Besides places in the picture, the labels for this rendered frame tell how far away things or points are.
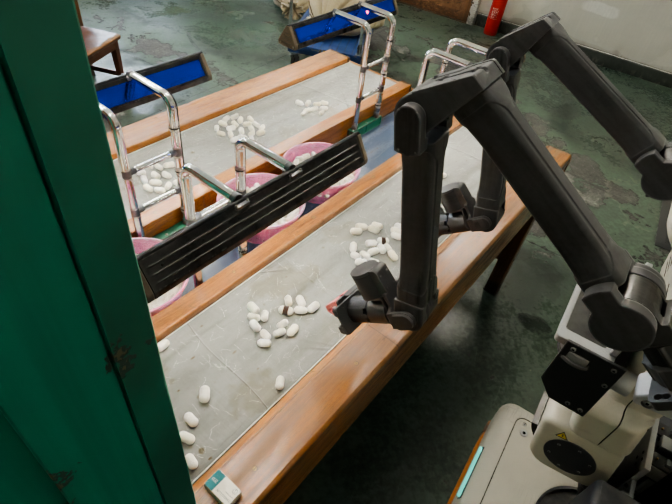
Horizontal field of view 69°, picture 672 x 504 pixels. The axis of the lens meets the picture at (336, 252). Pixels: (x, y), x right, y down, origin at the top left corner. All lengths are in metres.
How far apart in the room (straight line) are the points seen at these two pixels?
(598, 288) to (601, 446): 0.52
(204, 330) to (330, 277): 0.36
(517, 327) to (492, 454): 0.86
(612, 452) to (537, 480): 0.57
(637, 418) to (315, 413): 0.62
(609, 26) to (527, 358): 3.92
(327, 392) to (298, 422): 0.09
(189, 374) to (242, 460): 0.24
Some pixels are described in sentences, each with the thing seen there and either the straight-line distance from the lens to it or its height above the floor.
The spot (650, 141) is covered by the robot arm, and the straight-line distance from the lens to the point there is 1.09.
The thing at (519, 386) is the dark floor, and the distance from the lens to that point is 2.22.
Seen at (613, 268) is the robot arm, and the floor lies 1.30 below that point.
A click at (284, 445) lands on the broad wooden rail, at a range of 1.03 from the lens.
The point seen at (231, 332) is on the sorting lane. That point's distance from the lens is 1.20.
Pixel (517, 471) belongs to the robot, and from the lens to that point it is 1.69.
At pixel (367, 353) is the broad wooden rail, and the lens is 1.15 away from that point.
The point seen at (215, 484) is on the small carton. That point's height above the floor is 0.79.
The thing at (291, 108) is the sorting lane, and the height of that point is 0.74.
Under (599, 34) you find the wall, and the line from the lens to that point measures 5.63.
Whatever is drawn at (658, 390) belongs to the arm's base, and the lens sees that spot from 0.81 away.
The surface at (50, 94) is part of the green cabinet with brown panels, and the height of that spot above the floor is 1.60.
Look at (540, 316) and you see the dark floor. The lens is 2.51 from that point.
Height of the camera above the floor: 1.70
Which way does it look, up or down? 44 degrees down
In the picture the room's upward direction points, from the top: 9 degrees clockwise
